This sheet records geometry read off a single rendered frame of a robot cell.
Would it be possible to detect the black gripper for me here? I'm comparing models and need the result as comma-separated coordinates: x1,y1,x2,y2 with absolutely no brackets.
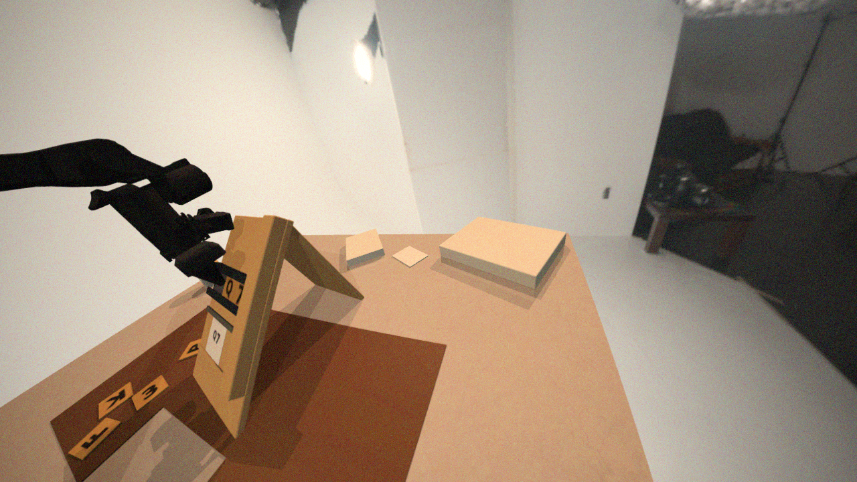
137,210,226,286

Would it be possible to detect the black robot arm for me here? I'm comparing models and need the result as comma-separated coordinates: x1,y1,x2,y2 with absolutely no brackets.
0,139,234,241

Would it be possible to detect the cream paper ticket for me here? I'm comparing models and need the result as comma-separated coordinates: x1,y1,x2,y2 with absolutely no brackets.
206,318,227,365

